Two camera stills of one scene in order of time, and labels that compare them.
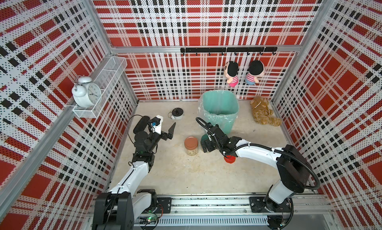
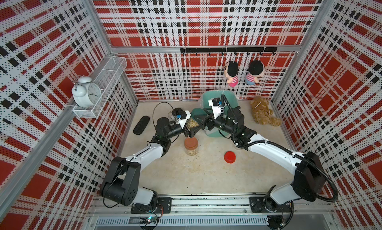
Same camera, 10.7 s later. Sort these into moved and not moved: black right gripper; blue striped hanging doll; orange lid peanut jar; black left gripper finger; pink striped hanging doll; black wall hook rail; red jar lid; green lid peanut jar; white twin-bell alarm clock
Moved: green lid peanut jar; black left gripper finger; black right gripper
Not moved: blue striped hanging doll; orange lid peanut jar; white twin-bell alarm clock; black wall hook rail; pink striped hanging doll; red jar lid
